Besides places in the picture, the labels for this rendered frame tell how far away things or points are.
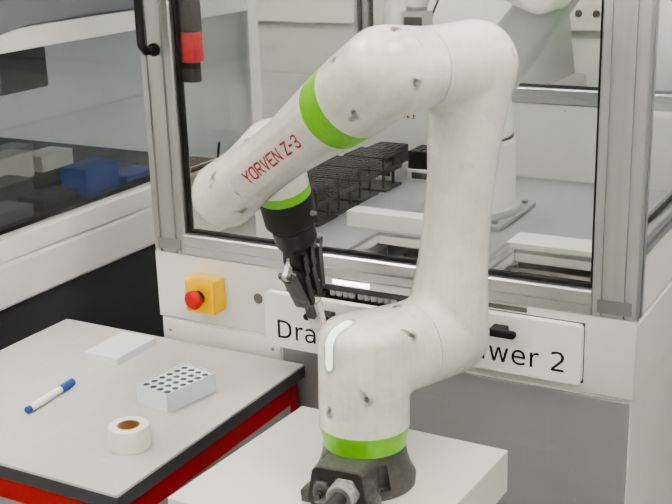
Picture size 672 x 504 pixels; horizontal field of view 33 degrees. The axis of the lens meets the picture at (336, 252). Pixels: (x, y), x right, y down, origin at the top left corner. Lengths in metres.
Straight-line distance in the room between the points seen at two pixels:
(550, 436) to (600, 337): 0.22
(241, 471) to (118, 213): 1.25
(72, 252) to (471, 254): 1.33
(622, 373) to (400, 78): 0.81
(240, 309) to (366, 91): 0.99
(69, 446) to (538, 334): 0.84
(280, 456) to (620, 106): 0.78
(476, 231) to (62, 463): 0.81
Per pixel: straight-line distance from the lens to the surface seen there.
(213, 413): 2.09
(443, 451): 1.78
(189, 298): 2.32
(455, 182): 1.59
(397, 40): 1.44
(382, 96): 1.43
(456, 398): 2.17
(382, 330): 1.56
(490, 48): 1.55
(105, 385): 2.25
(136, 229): 2.91
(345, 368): 1.56
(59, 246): 2.70
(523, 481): 2.19
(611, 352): 2.03
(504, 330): 2.02
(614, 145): 1.92
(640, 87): 1.89
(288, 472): 1.71
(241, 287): 2.33
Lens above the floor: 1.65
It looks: 17 degrees down
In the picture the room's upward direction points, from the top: 2 degrees counter-clockwise
